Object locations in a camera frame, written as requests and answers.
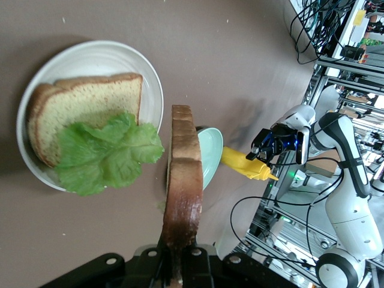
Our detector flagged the mint green plate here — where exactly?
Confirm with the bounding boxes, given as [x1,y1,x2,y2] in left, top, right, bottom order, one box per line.
[196,127,224,191]

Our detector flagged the green lettuce leaf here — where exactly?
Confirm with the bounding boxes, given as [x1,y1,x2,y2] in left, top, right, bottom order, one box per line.
[53,110,166,197]

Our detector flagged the brown bread slice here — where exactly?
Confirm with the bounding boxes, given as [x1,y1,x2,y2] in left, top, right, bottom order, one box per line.
[161,104,204,286]
[27,73,144,168]

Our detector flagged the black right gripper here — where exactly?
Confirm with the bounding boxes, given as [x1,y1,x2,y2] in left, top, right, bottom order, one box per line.
[245,121,298,165]

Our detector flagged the beige plate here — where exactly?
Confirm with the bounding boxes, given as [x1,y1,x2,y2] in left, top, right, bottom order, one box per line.
[16,40,165,193]

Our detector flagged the yellow mustard squeeze bottle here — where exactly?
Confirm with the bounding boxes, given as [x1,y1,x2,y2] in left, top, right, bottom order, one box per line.
[221,146,280,182]

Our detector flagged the metal shelving rack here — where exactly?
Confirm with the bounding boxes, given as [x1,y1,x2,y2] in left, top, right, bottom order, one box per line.
[239,53,384,288]

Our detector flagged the black hanging cables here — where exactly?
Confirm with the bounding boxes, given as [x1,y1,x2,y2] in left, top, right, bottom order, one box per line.
[283,0,384,65]

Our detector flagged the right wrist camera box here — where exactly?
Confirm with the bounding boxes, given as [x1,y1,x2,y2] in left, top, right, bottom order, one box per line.
[295,127,310,165]

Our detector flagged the brown cardboard box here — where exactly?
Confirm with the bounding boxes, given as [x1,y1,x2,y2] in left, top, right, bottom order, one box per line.
[305,149,338,178]

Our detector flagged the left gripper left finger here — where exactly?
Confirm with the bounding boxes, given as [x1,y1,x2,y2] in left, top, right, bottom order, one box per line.
[38,236,172,288]

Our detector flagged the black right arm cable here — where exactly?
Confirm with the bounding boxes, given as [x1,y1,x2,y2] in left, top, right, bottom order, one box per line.
[230,155,346,251]

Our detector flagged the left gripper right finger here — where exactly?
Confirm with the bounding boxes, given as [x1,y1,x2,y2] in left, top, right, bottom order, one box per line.
[179,244,304,288]

